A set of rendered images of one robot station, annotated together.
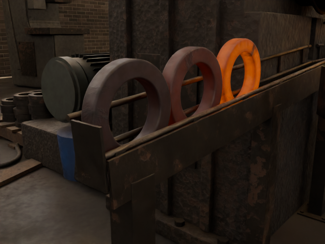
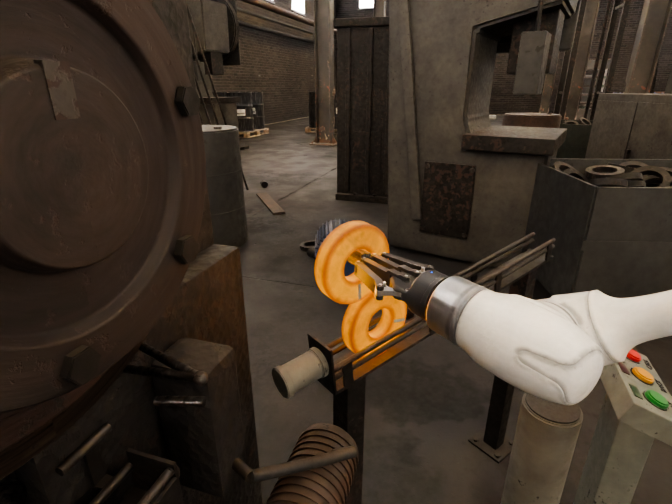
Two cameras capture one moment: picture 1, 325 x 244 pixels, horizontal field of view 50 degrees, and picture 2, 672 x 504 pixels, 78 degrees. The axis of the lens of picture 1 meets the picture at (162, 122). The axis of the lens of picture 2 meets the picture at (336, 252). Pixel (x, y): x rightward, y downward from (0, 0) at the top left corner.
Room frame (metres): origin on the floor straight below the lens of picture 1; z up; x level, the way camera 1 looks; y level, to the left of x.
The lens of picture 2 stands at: (1.05, -0.79, 1.16)
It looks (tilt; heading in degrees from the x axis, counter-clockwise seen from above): 22 degrees down; 337
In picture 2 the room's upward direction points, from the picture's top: straight up
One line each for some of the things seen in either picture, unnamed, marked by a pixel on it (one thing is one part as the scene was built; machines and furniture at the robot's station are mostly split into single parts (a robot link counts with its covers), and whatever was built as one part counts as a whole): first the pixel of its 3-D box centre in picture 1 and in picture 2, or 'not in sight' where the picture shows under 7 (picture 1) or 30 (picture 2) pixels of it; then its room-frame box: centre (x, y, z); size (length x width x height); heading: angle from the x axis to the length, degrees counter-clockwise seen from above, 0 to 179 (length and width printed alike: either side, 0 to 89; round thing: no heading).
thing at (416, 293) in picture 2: not in sight; (419, 288); (1.53, -1.15, 0.87); 0.09 x 0.08 x 0.07; 14
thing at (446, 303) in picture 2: not in sight; (457, 309); (1.46, -1.16, 0.86); 0.09 x 0.06 x 0.09; 104
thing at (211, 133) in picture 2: not in sight; (204, 186); (4.33, -1.11, 0.45); 0.59 x 0.59 x 0.89
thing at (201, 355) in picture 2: not in sight; (200, 416); (1.60, -0.80, 0.68); 0.11 x 0.08 x 0.24; 49
